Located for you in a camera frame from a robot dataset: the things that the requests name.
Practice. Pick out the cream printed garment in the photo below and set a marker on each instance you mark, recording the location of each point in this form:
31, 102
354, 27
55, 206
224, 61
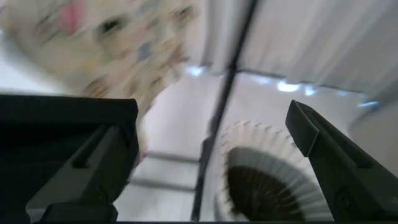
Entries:
109, 46

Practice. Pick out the black clothes rack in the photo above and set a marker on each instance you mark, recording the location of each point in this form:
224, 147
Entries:
231, 68

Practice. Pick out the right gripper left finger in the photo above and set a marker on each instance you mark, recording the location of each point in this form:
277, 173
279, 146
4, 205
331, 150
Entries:
87, 183

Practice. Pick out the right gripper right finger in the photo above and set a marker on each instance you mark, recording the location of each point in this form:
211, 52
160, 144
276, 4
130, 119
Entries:
357, 186

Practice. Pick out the black garment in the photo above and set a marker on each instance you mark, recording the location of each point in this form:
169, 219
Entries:
31, 140

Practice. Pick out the white laundry basket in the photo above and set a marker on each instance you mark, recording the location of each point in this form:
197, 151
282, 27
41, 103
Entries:
264, 137

